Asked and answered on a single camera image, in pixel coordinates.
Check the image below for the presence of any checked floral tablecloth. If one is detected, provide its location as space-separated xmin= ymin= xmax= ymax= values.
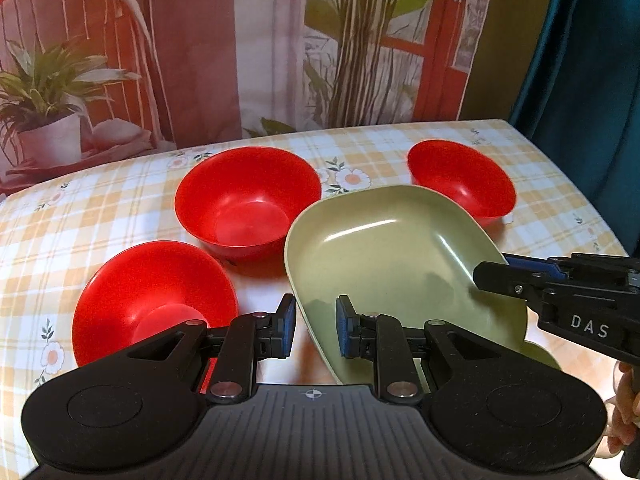
xmin=0 ymin=119 xmax=632 ymax=411

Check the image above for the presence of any green square plate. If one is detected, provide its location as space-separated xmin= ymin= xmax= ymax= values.
xmin=284 ymin=184 xmax=563 ymax=386

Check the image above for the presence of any red plastic bowl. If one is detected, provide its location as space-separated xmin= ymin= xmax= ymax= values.
xmin=174 ymin=146 xmax=323 ymax=261
xmin=407 ymin=140 xmax=516 ymax=229
xmin=72 ymin=240 xmax=240 ymax=368

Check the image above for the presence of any person's right hand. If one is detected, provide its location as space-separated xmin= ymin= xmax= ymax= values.
xmin=605 ymin=360 xmax=640 ymax=461

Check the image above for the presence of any printed backdrop cloth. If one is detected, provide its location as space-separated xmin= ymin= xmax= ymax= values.
xmin=0 ymin=0 xmax=501 ymax=197

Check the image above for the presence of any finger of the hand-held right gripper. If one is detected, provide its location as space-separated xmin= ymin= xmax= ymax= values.
xmin=504 ymin=254 xmax=571 ymax=282
xmin=472 ymin=260 xmax=547 ymax=307

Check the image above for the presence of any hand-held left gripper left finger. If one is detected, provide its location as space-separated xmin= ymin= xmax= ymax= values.
xmin=126 ymin=293 xmax=297 ymax=405

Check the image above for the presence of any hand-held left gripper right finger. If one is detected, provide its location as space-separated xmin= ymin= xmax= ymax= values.
xmin=335 ymin=294 xmax=502 ymax=405

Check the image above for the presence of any olive green cloth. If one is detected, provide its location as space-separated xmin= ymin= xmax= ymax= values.
xmin=460 ymin=0 xmax=560 ymax=122

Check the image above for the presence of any teal curtain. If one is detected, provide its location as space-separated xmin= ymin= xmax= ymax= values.
xmin=509 ymin=0 xmax=640 ymax=261

